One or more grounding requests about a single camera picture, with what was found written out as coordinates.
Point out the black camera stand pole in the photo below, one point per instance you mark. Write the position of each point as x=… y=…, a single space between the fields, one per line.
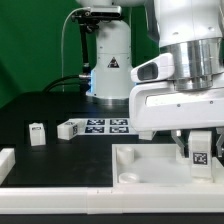
x=85 y=58

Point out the white square table top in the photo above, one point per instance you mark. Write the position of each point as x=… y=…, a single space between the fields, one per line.
x=156 y=164

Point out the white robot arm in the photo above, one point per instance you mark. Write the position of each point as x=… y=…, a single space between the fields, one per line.
x=179 y=68

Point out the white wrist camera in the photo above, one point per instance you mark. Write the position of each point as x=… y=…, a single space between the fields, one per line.
x=158 y=69

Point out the fiducial marker sheet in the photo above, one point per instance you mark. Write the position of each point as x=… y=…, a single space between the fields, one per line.
x=104 y=126

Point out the white U-shaped fence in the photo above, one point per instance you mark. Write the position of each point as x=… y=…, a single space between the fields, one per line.
x=119 y=198

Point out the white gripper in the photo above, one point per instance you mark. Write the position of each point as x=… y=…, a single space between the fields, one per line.
x=157 y=107

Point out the black camera on mount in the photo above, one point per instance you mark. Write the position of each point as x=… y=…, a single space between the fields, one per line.
x=97 y=13

